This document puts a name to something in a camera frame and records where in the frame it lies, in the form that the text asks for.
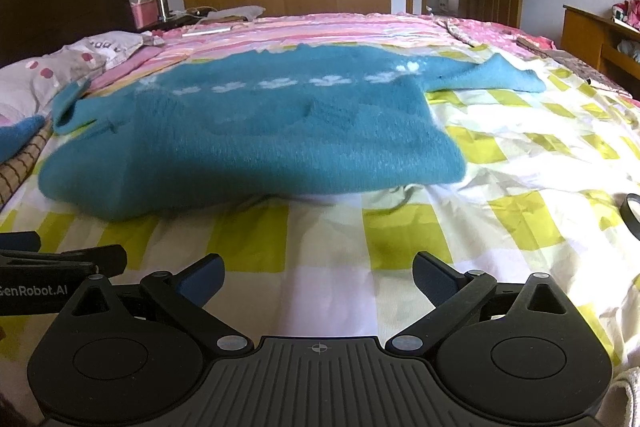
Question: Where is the grey pillow with red dots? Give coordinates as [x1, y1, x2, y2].
[0, 30, 164, 124]

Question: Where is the steel thermos cup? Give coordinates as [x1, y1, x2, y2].
[156, 0, 171, 22]

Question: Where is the pink storage box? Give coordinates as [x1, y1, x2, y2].
[130, 0, 158, 29]

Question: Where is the beige brown striped garment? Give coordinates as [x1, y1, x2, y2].
[0, 120, 52, 209]

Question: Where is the dark wooden headboard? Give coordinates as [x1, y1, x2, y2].
[1, 0, 137, 66]

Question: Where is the bright blue knitted garment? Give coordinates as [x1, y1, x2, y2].
[0, 115, 46, 162]

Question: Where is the teal knitted sweater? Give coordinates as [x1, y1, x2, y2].
[38, 44, 544, 221]

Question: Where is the wooden side cabinet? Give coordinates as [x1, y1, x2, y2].
[560, 5, 639, 100]

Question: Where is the yellow white checkered bedsheet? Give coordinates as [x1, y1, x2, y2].
[1, 60, 639, 371]

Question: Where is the pink striped quilt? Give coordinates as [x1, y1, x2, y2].
[88, 13, 555, 96]

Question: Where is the black tape roll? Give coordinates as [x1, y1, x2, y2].
[620, 193, 640, 239]

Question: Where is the white paper on nightstand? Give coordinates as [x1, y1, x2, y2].
[200, 5, 266, 24]

